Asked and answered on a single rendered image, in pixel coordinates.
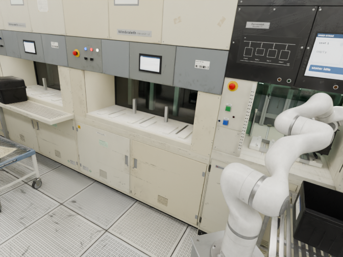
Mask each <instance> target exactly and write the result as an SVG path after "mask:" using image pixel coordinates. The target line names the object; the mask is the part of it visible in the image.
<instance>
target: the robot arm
mask: <svg viewBox="0 0 343 257"><path fill-rule="evenodd" d="M310 118H312V119H310ZM342 125H343V107H341V106H335V107H334V106H333V101H332V98H331V97H330V96H329V95H328V94H326V93H317V94H315V95H313V96H312V97H311V98H310V99H309V100H308V101H307V102H306V103H304V104H302V105H301V106H298V107H294V108H291V109H288V110H286V111H284V112H282V113H280V114H279V115H278V116H277V117H276V119H275V121H274V126H275V129H276V130H277V131H278V132H280V133H282V134H284V135H286V136H285V137H281V138H279V139H278V140H277V141H275V142H274V144H273V145H272V146H271V147H270V148H269V149H268V151H267V153H266V155H265V158H264V161H265V166H266V168H267V170H268V172H269V174H270V177H269V176H266V175H264V174H263V173H261V172H259V171H257V170H255V169H253V168H251V167H249V166H246V165H244V164H241V163H231V164H229V165H227V166H226V167H225V168H224V169H223V171H222V173H221V176H220V187H221V190H222V193H223V196H224V199H225V201H226V204H227V206H228V208H229V216H228V220H227V224H226V228H225V233H224V237H223V238H220V239H218V240H216V241H215V242H214V244H213V246H212V249H211V257H256V256H255V255H254V253H253V251H254V248H255V245H256V242H257V239H258V236H259V233H260V230H261V227H262V218H261V216H260V214H259V212H260V213H262V214H264V215H266V216H270V217H278V216H280V215H282V214H283V213H284V212H285V210H286V208H287V206H288V201H289V185H288V174H289V171H290V169H291V167H292V165H293V163H294V162H295V161H296V159H297V158H298V157H299V156H300V155H302V154H304V153H309V152H315V151H319V150H322V149H324V148H326V147H328V146H329V145H330V144H331V142H332V141H333V139H334V132H335V131H336V130H337V128H338V127H339V126H342Z"/></svg>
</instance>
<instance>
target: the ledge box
mask: <svg viewBox="0 0 343 257"><path fill-rule="evenodd" d="M26 88H27V87H26V85H25V82H24V80H23V79H20V78H17V77H14V76H0V102H1V103H3V104H12V103H16V102H22V101H27V100H28V99H27V92H26Z"/></svg>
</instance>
